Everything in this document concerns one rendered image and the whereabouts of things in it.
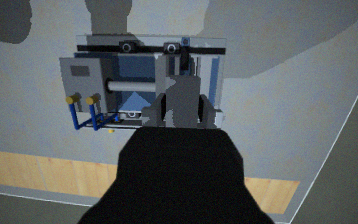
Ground dark grey rectangular block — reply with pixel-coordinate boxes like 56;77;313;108
166;75;201;128

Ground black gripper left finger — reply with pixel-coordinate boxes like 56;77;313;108
141;93;166;127

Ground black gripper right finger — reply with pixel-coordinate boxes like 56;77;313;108
198;94;224;130

